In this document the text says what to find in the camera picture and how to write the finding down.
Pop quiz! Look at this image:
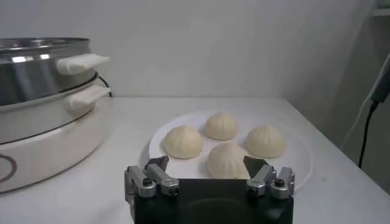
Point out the thin white cable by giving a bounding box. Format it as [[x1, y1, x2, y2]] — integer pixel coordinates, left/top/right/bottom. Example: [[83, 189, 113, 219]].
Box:
[[339, 53, 390, 150]]

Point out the white electric cooker base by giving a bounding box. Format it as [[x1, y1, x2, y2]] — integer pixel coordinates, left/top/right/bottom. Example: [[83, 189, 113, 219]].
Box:
[[0, 77, 113, 194]]

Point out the stainless steel steamer basket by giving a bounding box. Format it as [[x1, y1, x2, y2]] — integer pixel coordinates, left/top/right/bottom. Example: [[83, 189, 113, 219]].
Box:
[[0, 37, 110, 107]]

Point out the round white plate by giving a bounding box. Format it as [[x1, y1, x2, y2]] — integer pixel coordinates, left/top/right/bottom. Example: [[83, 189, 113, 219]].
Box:
[[148, 108, 313, 191]]

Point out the black cooker power cable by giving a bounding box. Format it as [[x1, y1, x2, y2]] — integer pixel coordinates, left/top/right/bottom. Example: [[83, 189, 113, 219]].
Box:
[[97, 75, 113, 98]]

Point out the black cable with adapter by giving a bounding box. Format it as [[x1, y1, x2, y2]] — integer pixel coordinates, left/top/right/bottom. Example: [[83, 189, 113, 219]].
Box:
[[358, 62, 390, 169]]

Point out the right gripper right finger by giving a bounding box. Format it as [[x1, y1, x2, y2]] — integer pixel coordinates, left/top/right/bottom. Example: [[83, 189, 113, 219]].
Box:
[[243, 155, 296, 200]]

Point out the white steamed baozi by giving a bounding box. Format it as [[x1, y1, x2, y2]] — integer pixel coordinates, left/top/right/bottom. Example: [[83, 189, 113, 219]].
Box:
[[164, 124, 204, 160], [245, 124, 287, 159], [206, 142, 251, 180], [204, 111, 239, 141]]

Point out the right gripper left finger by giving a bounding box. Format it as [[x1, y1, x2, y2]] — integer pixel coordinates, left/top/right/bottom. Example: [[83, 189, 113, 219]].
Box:
[[123, 155, 180, 203]]

